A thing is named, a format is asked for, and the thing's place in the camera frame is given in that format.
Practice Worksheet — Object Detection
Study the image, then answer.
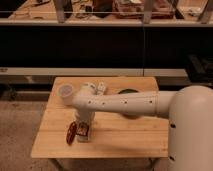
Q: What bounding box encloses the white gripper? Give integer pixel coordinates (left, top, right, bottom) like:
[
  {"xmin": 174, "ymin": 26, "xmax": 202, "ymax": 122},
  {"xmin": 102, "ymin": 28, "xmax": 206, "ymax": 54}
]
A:
[{"xmin": 75, "ymin": 110, "xmax": 95, "ymax": 142}]

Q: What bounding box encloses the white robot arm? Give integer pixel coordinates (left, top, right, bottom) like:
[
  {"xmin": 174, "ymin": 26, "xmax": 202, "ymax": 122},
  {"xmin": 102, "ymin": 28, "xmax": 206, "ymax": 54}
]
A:
[{"xmin": 72, "ymin": 86, "xmax": 213, "ymax": 171}]

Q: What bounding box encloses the translucent plastic cup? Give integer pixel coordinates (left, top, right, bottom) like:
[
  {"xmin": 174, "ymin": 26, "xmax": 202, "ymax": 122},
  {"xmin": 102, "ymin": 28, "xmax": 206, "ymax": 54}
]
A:
[{"xmin": 57, "ymin": 84, "xmax": 74, "ymax": 106}]

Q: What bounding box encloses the red brown snack packet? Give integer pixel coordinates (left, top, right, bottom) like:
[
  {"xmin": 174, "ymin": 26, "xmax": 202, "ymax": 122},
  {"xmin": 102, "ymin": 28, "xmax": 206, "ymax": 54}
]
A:
[{"xmin": 76, "ymin": 122, "xmax": 90, "ymax": 135}]

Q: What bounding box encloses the dark red oval object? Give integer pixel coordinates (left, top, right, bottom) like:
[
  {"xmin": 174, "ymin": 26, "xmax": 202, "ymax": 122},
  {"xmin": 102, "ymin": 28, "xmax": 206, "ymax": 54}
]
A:
[{"xmin": 66, "ymin": 122, "xmax": 77, "ymax": 145}]

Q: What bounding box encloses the wooden table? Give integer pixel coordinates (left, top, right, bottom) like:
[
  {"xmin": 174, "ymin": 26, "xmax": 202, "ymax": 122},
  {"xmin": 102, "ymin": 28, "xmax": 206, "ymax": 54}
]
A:
[{"xmin": 31, "ymin": 77, "xmax": 168, "ymax": 161}]

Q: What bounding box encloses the metal shelf rack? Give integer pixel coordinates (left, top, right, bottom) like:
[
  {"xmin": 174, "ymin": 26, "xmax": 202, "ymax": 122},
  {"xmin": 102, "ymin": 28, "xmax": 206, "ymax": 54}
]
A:
[{"xmin": 0, "ymin": 0, "xmax": 213, "ymax": 87}]

